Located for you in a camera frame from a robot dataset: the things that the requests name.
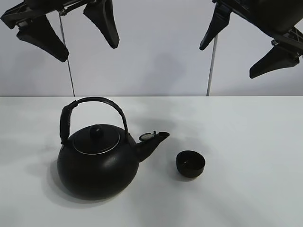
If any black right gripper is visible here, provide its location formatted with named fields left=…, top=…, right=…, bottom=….
left=199, top=0, right=303, bottom=79

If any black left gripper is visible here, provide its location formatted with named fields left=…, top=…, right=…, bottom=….
left=0, top=0, right=120, bottom=62

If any small black teacup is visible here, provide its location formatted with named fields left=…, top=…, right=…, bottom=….
left=176, top=150, right=206, bottom=178

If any black round teapot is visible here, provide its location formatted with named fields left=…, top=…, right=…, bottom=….
left=57, top=97, right=170, bottom=200

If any thin grey left pole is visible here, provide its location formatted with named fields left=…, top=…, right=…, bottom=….
left=58, top=13, right=75, bottom=97

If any thin grey pole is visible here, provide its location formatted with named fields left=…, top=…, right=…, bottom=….
left=206, top=35, right=218, bottom=96
left=58, top=13, right=75, bottom=97

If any thin grey right pole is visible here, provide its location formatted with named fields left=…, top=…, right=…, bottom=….
left=206, top=35, right=218, bottom=96

